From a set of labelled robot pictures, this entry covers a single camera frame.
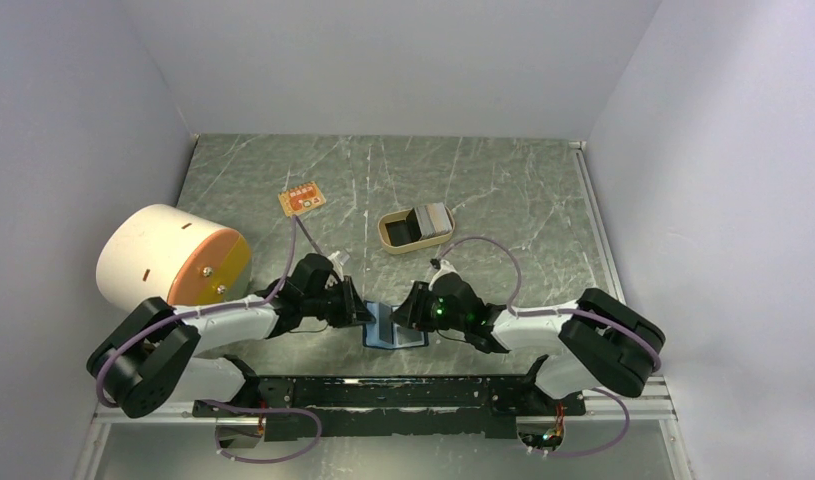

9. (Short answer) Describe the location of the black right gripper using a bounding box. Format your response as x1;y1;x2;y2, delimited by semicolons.
389;280;468;332

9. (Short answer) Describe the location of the beige oval card tray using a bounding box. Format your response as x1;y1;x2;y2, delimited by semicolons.
377;207;456;255

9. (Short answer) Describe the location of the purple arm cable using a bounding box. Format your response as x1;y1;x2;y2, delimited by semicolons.
95;214;322;408
436;237;663;460

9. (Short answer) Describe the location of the blue leather card holder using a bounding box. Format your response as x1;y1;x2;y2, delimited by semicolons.
362;301;429;350

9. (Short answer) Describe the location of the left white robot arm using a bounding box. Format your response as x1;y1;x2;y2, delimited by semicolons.
87;253;375;418

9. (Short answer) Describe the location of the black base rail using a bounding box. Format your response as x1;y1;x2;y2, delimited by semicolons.
192;367;585;442

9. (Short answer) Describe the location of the stack of cards in tray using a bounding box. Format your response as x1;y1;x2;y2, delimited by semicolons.
413;202;454;240

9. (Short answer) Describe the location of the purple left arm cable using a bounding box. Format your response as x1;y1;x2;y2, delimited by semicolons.
95;214;322;408

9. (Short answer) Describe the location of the aluminium frame rail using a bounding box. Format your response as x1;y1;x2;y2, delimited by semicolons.
75;381;692;479

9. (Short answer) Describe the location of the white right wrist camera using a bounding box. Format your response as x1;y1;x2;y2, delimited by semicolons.
430;258;457;282

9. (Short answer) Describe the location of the large white cylinder roll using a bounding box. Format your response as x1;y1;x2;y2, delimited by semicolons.
96;204;252;311

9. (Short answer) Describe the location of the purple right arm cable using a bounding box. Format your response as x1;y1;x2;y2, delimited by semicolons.
436;237;663;460

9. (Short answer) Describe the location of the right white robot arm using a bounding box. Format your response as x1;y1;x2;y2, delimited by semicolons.
392;272;666;414

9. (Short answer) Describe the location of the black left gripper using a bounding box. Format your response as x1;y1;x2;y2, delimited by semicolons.
303;275;376;328

